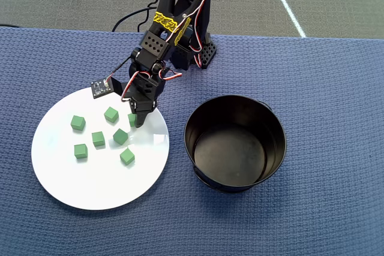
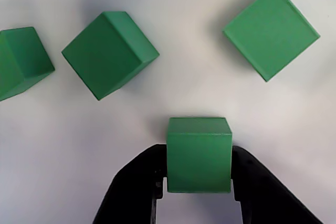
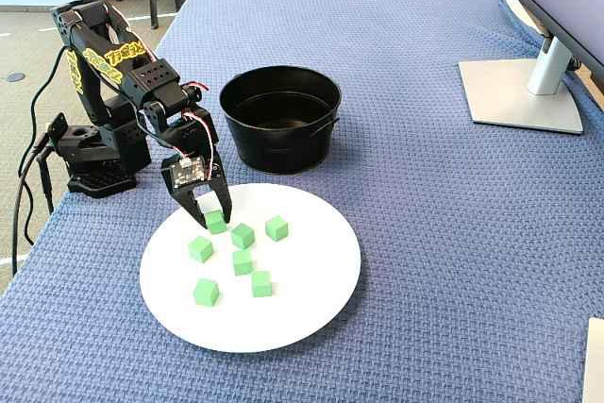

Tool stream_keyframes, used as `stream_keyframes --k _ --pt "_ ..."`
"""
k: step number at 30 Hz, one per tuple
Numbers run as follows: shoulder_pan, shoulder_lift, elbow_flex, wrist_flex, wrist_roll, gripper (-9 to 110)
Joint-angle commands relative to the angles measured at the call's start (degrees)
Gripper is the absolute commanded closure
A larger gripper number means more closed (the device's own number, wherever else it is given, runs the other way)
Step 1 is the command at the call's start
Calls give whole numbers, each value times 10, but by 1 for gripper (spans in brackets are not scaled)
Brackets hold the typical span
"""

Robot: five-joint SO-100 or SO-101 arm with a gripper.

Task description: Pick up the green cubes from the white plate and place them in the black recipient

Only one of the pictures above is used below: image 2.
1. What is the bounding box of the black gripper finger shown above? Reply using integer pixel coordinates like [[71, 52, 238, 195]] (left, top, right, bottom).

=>
[[230, 145, 325, 224], [91, 144, 169, 224]]

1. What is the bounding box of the green cube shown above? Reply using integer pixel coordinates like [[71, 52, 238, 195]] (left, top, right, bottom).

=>
[[166, 117, 234, 194], [222, 0, 321, 83], [0, 26, 56, 102], [61, 10, 161, 101]]

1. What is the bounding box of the white round plate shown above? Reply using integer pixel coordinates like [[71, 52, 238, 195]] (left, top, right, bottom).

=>
[[0, 0, 336, 224]]

